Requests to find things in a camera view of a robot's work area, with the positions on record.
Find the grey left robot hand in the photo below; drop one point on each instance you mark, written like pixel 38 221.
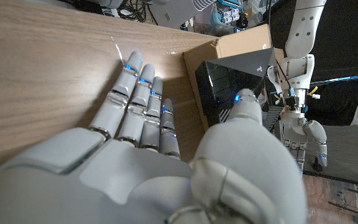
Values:
pixel 294 130

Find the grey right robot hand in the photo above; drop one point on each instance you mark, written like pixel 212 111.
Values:
pixel 135 180

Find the black router with antennas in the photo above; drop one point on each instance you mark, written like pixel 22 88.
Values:
pixel 225 81

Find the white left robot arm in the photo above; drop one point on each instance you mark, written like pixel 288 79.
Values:
pixel 301 34

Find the flat brown cardboard box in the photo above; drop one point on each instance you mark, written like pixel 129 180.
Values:
pixel 241 40

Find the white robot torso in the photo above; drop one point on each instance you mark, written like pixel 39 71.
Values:
pixel 172 14

